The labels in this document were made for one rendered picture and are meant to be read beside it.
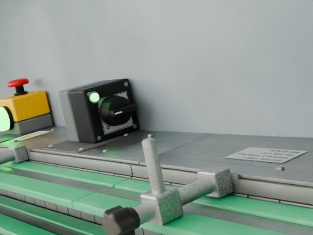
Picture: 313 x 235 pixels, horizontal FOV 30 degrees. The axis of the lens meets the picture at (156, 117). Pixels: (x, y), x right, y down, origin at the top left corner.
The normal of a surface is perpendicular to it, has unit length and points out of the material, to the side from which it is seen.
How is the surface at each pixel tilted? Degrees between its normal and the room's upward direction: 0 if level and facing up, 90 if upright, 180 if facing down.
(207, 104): 0
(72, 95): 0
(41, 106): 90
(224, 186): 90
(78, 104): 0
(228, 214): 90
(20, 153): 90
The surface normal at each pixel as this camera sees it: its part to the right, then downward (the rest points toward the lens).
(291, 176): -0.20, -0.97
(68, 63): -0.78, 0.26
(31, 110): 0.59, 0.01
